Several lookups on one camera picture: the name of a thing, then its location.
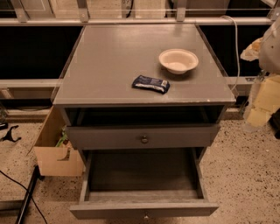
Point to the black metal floor bar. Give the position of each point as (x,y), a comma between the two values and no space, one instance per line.
(28,196)

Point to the grey upper drawer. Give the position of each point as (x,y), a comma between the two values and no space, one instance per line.
(129,137)

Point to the metal railing frame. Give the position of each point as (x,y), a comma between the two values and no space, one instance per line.
(115,12)

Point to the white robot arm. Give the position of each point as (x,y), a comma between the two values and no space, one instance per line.
(269,54)

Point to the black clamp tool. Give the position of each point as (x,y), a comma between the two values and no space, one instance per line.
(8,135)

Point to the grey open lower drawer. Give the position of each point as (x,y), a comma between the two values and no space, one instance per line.
(142,184)

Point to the round upper drawer knob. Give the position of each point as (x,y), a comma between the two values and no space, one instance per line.
(144,139)

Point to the blue rxbar wrapper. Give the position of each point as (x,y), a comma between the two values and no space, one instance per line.
(153,84)

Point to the green item in box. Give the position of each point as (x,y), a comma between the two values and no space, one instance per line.
(62,138)

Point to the grey wooden drawer cabinet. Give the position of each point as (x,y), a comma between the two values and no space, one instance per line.
(97,88)

